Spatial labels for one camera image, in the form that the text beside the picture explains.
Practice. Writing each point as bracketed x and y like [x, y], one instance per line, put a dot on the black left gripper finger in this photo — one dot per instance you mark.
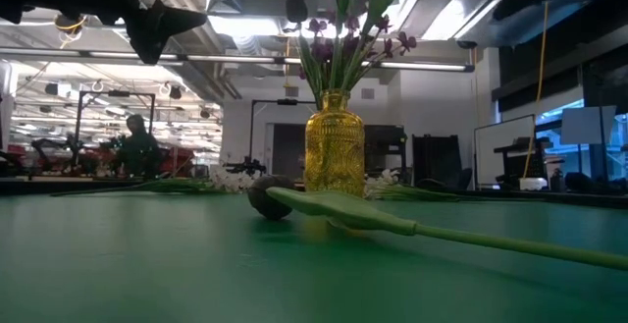
[149, 40]
[167, 18]

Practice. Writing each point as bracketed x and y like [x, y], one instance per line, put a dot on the black background robot arm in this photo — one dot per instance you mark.
[245, 167]

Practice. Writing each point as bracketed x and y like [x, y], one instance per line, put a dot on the yellow textured glass vase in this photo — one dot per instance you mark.
[335, 156]

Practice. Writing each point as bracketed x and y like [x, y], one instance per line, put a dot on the long tube light fixture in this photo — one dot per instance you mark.
[230, 58]

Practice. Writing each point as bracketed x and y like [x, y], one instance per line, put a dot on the person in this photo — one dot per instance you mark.
[137, 151]

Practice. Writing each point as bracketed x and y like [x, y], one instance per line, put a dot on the grey panel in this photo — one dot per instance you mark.
[589, 125]

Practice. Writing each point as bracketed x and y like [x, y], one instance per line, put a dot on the whiteboard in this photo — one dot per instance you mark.
[500, 151]

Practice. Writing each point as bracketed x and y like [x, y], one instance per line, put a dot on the black chair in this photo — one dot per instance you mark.
[434, 153]

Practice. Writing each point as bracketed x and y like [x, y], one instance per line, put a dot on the white container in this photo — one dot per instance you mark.
[533, 184]

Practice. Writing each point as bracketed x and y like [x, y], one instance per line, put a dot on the black cabinet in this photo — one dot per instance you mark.
[387, 141]

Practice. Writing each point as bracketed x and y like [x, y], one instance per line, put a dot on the black metal camera frame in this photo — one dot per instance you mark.
[287, 101]
[119, 93]

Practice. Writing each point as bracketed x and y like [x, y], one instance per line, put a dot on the grey wall vent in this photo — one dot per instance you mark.
[368, 93]
[292, 91]

